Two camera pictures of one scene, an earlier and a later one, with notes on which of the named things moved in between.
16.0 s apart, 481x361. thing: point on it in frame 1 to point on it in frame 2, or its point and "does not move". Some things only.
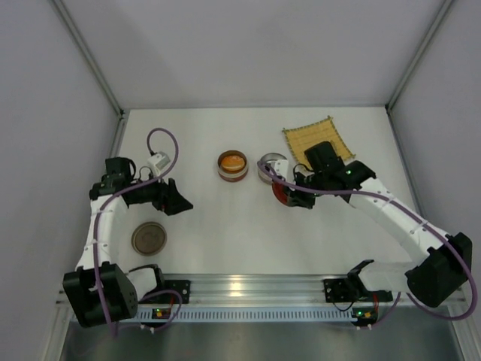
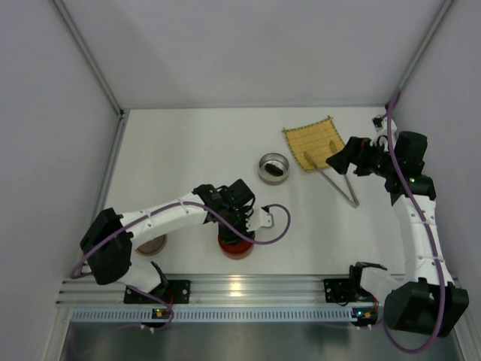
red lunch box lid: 277,188 to 240,248
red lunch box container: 232,165 to 239,250
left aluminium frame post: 95,68 does not move
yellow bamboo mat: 304,136 does not move
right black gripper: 301,193 to 352,155
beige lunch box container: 270,159 does not move
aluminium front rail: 239,291 does not move
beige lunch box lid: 149,238 does not move
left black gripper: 167,196 to 231,233
